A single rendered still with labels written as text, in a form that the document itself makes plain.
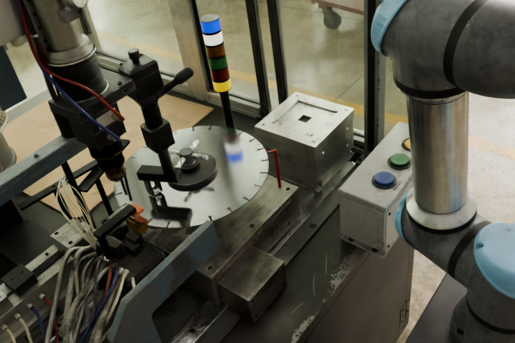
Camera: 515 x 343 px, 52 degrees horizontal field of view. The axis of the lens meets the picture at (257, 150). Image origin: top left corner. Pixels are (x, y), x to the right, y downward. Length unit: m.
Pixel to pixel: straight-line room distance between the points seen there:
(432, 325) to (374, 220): 0.22
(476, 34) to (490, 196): 1.87
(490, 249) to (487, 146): 1.85
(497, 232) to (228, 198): 0.48
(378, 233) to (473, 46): 0.59
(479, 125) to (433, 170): 2.04
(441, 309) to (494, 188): 1.45
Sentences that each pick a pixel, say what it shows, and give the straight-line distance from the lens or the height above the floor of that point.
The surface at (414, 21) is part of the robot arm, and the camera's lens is 0.68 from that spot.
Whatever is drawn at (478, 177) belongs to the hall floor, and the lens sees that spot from 2.56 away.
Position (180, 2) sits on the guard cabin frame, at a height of 1.08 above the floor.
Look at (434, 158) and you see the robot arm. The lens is 0.83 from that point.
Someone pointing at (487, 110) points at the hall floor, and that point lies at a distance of 3.00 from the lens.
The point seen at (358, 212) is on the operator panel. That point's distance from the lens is 1.12.
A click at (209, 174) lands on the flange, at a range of 1.10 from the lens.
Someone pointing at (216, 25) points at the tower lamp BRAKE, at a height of 1.14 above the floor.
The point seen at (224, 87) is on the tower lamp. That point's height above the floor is 0.98.
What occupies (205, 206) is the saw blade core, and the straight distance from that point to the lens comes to 1.04.
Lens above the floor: 1.64
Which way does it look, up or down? 37 degrees down
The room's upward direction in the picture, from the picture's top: 9 degrees counter-clockwise
